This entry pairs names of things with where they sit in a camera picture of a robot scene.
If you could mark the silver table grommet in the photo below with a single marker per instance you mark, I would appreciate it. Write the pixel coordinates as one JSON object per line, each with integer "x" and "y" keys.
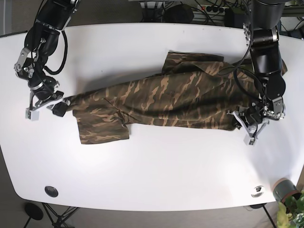
{"x": 257, "y": 191}

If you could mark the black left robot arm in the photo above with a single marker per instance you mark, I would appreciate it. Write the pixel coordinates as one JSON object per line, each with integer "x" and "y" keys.
{"x": 262, "y": 37}

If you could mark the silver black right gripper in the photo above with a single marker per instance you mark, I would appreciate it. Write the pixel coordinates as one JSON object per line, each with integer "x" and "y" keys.
{"x": 43, "y": 88}

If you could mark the black table grommet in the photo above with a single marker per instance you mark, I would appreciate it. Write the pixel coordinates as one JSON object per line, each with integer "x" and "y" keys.
{"x": 51, "y": 191}

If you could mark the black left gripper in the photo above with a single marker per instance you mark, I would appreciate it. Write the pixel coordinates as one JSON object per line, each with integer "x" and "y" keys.
{"x": 259, "y": 112}

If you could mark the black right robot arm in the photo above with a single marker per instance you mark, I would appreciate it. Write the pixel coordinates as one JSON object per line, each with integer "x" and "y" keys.
{"x": 40, "y": 43}

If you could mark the black tripod stand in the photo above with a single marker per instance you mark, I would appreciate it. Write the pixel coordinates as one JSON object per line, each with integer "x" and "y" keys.
{"x": 57, "y": 221}

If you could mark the camouflage T-shirt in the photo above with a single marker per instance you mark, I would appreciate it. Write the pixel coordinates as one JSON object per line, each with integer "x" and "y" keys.
{"x": 192, "y": 90}

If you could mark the potted green plant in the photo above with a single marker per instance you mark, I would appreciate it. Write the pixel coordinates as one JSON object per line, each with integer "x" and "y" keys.
{"x": 290, "y": 204}

